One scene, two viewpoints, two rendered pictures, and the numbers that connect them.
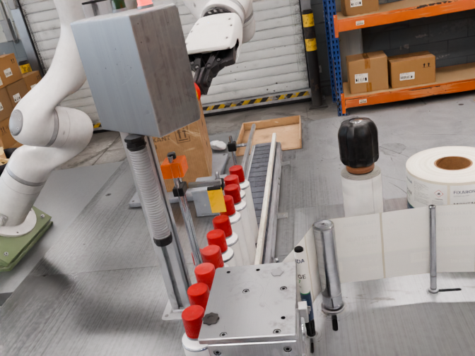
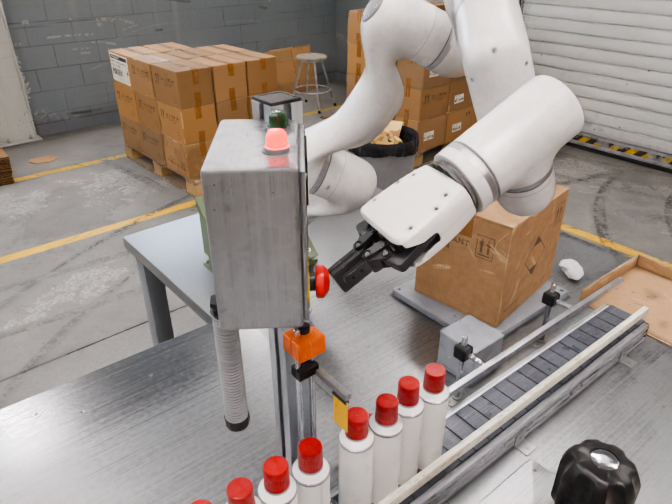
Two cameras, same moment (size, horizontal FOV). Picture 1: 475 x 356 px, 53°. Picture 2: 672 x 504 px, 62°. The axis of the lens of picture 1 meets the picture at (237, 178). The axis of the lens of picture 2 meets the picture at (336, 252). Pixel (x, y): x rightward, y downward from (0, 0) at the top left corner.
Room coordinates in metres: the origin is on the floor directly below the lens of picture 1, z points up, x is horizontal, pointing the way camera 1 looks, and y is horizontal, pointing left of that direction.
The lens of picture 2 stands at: (0.42, -0.31, 1.67)
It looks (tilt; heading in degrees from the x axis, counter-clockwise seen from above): 29 degrees down; 40
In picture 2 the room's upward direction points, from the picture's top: straight up
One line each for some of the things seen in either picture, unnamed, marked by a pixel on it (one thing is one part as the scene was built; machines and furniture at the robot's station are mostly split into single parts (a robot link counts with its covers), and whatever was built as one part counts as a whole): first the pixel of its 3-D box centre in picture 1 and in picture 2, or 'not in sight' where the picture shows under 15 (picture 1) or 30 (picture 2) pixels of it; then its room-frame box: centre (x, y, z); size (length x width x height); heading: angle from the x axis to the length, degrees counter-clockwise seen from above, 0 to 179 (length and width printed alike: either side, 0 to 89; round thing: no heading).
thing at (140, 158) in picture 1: (150, 191); (230, 365); (0.76, 0.16, 1.18); 0.04 x 0.04 x 0.21
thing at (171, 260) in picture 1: (147, 174); (288, 323); (0.89, 0.18, 1.16); 0.04 x 0.04 x 0.67; 79
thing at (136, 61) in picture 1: (138, 70); (263, 219); (0.82, 0.13, 1.38); 0.17 x 0.10 x 0.19; 44
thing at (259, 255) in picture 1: (266, 200); (503, 418); (1.18, -0.07, 0.91); 1.07 x 0.01 x 0.02; 169
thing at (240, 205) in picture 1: (239, 227); (384, 449); (0.93, 0.02, 0.98); 0.05 x 0.05 x 0.20
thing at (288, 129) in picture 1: (269, 134); (657, 297); (1.88, -0.17, 0.85); 0.30 x 0.26 x 0.04; 169
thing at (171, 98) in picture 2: not in sight; (196, 111); (3.09, 3.40, 0.45); 1.20 x 0.84 x 0.89; 82
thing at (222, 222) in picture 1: (230, 263); (311, 497); (0.79, 0.05, 0.98); 0.05 x 0.05 x 0.20
